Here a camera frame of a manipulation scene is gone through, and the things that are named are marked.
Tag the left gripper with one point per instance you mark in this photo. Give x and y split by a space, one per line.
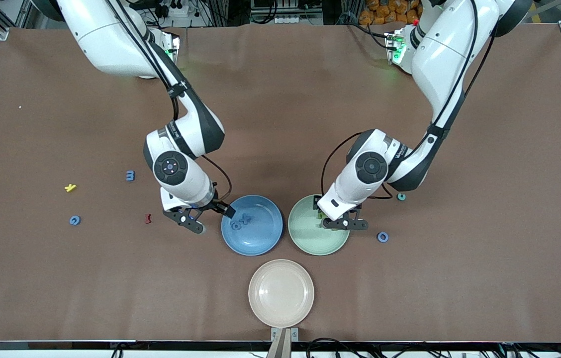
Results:
319 207

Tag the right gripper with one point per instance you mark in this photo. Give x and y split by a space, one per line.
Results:
217 206

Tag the blue letter a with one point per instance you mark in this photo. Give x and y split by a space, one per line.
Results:
235 226

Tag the blue letter x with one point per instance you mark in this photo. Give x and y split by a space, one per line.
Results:
246 219

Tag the blue letter G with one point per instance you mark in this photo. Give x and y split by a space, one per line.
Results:
72 220

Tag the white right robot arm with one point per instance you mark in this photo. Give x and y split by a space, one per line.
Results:
111 40

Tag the green plate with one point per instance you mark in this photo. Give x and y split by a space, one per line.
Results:
305 238

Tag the blue plate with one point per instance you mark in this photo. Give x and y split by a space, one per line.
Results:
260 238

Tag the blue letter O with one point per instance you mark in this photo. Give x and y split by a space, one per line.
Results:
379 237

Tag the beige plate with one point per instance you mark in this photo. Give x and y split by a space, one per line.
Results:
281 293

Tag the brown table cover sheet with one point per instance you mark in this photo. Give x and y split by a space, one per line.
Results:
280 124

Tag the yellow letter k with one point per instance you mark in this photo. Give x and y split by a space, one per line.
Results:
70 187

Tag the white power strip with plugs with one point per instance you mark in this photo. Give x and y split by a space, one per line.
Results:
178 10

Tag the orange bags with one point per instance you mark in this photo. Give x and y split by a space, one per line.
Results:
385 12

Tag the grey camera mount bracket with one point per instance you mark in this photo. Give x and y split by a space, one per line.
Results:
284 334

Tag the table edge rail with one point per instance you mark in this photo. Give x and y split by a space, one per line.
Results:
61 345

